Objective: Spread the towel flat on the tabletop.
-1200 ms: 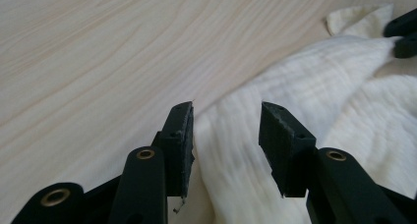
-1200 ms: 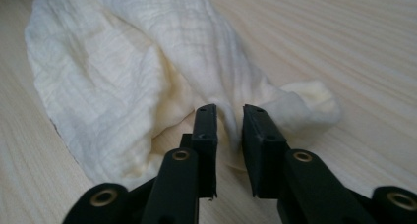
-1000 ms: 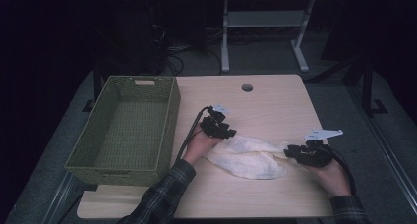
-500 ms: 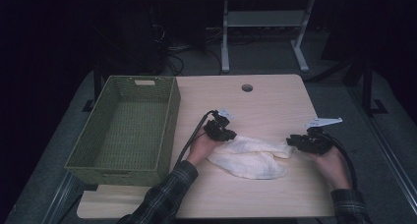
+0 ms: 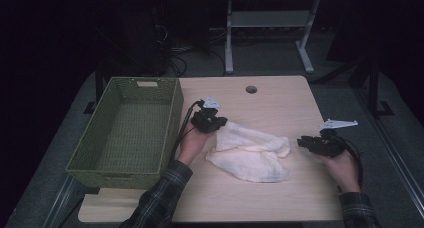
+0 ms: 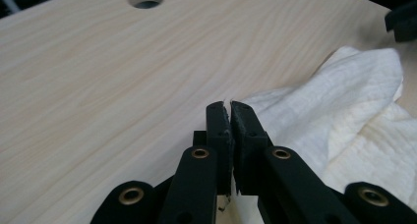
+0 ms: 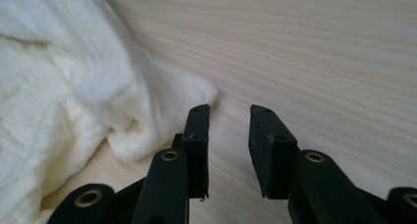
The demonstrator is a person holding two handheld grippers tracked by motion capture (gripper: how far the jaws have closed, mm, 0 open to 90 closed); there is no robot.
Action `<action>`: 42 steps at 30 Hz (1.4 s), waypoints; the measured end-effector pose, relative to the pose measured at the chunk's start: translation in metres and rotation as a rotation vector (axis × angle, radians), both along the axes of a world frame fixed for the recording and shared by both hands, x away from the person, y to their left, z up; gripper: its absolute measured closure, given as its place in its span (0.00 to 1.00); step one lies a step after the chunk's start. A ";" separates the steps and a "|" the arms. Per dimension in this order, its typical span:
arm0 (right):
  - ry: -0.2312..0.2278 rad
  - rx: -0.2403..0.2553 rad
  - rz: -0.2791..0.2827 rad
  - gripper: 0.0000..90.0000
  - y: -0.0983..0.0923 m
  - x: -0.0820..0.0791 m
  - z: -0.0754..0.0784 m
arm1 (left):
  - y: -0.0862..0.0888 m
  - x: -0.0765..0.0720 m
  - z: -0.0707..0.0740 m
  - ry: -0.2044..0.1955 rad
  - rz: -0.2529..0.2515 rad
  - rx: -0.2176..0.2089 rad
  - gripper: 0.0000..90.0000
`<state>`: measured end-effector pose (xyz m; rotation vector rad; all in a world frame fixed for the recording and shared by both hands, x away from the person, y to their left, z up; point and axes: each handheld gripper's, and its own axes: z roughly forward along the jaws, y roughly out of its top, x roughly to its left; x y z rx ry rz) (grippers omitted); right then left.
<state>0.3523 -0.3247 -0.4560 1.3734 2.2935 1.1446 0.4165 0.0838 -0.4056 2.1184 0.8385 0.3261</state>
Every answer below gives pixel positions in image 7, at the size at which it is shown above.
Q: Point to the white cloth with brown print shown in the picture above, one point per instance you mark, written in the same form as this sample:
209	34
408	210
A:
49	86

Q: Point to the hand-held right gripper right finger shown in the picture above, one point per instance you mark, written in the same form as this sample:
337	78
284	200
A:
272	152

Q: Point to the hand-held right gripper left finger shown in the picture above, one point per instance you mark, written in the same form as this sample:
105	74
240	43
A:
196	152

